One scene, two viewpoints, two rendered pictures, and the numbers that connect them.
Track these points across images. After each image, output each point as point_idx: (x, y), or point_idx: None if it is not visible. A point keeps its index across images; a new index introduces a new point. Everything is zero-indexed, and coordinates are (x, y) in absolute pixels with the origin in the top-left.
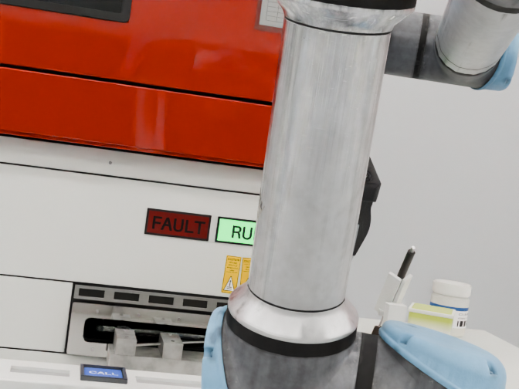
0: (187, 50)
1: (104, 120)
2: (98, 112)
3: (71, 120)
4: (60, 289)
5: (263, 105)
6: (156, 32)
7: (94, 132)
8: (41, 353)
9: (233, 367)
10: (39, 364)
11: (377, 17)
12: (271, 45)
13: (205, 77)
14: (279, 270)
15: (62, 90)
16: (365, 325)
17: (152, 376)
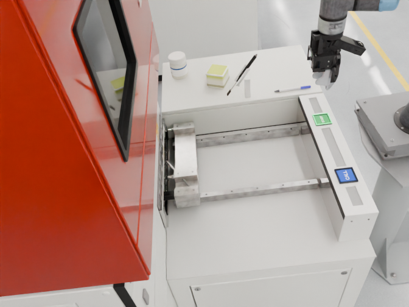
0: (142, 50)
1: (153, 127)
2: (151, 127)
3: (153, 145)
4: (157, 214)
5: (151, 46)
6: (139, 54)
7: (154, 138)
8: (165, 240)
9: None
10: (344, 197)
11: None
12: (142, 10)
13: (146, 56)
14: None
15: (148, 136)
16: (180, 97)
17: (332, 161)
